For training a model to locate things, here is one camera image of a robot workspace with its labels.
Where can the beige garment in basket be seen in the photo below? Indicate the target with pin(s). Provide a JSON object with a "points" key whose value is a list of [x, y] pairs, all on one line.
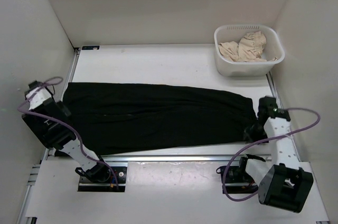
{"points": [[248, 44]]}

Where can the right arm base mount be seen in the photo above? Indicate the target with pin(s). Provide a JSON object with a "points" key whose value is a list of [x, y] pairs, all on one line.
{"points": [[237, 183]]}

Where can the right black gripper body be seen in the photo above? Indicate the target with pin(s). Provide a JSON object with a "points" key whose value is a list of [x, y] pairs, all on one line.
{"points": [[255, 132]]}

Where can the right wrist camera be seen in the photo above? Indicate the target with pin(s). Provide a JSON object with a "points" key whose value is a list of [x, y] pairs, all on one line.
{"points": [[268, 108]]}

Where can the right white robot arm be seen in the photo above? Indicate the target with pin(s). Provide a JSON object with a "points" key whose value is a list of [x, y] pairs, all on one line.
{"points": [[282, 183]]}

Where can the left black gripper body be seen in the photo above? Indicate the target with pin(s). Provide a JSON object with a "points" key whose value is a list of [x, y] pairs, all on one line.
{"points": [[64, 108]]}

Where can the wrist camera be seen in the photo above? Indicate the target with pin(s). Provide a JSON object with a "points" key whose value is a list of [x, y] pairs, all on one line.
{"points": [[36, 84], [268, 108]]}

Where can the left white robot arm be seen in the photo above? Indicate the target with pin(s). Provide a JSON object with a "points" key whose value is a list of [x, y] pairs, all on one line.
{"points": [[49, 121]]}

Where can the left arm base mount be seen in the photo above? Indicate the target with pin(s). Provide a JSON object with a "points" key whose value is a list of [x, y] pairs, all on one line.
{"points": [[104, 181]]}

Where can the small dark label tag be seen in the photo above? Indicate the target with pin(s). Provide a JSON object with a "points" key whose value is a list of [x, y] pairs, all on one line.
{"points": [[90, 47]]}

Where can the white plastic basket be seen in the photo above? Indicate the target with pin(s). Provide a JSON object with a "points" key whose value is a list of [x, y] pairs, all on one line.
{"points": [[246, 70]]}

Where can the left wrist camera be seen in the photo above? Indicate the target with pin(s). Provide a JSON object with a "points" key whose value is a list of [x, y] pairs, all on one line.
{"points": [[36, 84]]}

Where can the aluminium front rail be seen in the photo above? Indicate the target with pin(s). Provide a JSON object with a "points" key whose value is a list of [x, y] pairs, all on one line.
{"points": [[167, 158]]}

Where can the black trousers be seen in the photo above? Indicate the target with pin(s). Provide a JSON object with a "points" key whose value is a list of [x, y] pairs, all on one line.
{"points": [[114, 118]]}

